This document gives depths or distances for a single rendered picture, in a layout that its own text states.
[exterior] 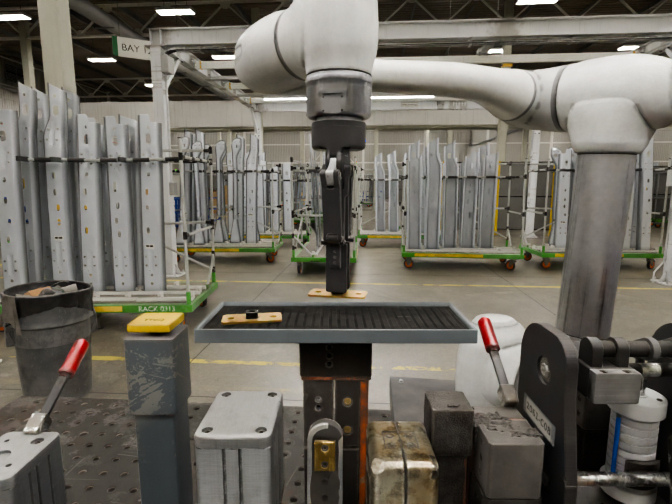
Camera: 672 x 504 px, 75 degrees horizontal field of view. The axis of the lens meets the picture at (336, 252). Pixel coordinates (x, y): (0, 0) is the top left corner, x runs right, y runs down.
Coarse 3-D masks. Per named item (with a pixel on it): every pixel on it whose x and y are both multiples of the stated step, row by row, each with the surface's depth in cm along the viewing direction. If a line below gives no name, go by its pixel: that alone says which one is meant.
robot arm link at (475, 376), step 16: (496, 320) 104; (512, 320) 104; (480, 336) 102; (496, 336) 100; (512, 336) 100; (464, 352) 105; (480, 352) 102; (512, 352) 98; (464, 368) 105; (480, 368) 102; (512, 368) 97; (464, 384) 106; (480, 384) 102; (496, 384) 99; (480, 400) 103; (496, 400) 100
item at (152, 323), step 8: (136, 320) 62; (144, 320) 62; (152, 320) 62; (160, 320) 62; (168, 320) 62; (176, 320) 63; (128, 328) 60; (136, 328) 60; (144, 328) 60; (152, 328) 60; (160, 328) 60; (168, 328) 60
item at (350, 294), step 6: (312, 294) 63; (318, 294) 63; (324, 294) 63; (330, 294) 63; (336, 294) 63; (342, 294) 63; (348, 294) 63; (354, 294) 63; (360, 294) 63; (366, 294) 63
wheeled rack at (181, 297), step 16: (16, 160) 390; (32, 160) 404; (48, 160) 403; (64, 160) 404; (80, 160) 404; (96, 160) 405; (112, 160) 404; (128, 160) 406; (144, 160) 405; (160, 160) 407; (176, 160) 407; (192, 160) 409; (208, 160) 456; (112, 288) 451; (176, 288) 452; (192, 288) 452; (208, 288) 459; (0, 304) 408; (96, 304) 397; (112, 304) 397; (128, 304) 397; (144, 304) 397; (160, 304) 397; (176, 304) 397; (192, 304) 398; (0, 320) 401
